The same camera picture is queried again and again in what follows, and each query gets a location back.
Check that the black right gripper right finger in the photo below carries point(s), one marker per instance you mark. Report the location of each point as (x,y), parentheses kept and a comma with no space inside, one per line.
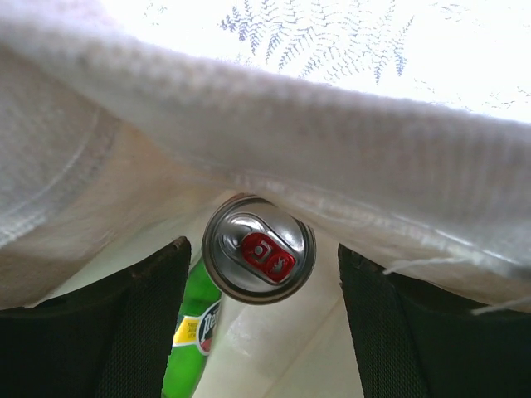
(412,339)

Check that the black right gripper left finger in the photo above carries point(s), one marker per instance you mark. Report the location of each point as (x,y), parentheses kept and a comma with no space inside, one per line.
(111,338)

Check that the green Perrier bottle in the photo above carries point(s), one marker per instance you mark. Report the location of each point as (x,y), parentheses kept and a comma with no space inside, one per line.
(192,340)

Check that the beige canvas tote bag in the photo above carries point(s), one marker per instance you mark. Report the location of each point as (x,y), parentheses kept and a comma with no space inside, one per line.
(113,147)

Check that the red tab drink can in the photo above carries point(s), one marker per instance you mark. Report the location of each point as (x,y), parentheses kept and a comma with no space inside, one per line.
(256,253)

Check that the floral table mat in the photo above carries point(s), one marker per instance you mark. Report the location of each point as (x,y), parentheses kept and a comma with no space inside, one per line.
(472,55)

